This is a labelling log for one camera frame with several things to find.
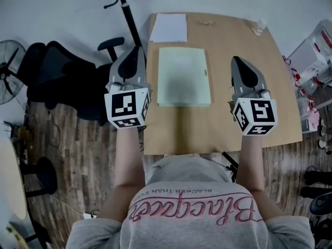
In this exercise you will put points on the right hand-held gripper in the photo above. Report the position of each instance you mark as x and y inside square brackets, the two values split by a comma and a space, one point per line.
[262, 113]

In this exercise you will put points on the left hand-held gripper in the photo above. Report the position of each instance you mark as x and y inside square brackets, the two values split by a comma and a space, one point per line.
[123, 106]

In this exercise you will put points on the light green folder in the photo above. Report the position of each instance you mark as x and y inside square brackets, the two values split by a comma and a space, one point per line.
[184, 74]

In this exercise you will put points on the person's left forearm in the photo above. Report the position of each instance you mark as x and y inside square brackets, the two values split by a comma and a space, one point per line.
[128, 157]

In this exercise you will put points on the person's right forearm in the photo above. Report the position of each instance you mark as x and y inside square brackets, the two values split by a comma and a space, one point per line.
[250, 162]

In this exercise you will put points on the black coat rack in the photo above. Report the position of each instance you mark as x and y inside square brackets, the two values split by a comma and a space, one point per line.
[129, 17]

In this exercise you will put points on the clear plastic wrapper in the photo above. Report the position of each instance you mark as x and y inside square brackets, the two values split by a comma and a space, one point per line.
[260, 27]

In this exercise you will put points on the white paper sheet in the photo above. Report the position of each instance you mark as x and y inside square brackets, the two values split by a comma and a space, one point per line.
[168, 27]

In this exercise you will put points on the white water dispenser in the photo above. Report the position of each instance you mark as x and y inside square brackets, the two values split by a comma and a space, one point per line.
[307, 58]

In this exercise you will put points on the black office chair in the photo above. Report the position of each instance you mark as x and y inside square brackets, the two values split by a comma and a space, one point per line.
[64, 79]

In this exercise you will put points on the small tan scraps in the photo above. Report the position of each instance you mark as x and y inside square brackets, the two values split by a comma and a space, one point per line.
[206, 23]

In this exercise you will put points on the white box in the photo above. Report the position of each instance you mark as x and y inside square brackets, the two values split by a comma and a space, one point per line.
[308, 126]

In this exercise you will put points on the pink cloth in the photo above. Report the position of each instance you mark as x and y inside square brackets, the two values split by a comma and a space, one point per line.
[313, 118]

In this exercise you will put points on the black folding stand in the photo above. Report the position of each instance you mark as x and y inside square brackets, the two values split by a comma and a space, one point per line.
[230, 166]

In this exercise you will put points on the large clear water bottle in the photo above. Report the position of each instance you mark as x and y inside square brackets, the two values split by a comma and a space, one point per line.
[323, 34]

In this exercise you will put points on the black standing fan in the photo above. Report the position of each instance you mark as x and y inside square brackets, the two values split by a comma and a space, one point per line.
[10, 71]

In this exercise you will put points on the black floor stand base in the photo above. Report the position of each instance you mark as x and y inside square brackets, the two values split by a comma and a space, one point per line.
[317, 188]

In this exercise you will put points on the black stool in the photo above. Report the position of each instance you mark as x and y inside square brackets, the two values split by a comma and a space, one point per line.
[42, 176]

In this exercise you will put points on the grey shirt with pink print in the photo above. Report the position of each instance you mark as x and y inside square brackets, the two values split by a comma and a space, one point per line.
[189, 211]

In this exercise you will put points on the round light wooden table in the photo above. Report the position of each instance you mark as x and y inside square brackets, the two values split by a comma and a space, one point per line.
[11, 175]

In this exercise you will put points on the black metal cart frame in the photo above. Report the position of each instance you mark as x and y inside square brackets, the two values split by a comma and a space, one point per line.
[323, 232]

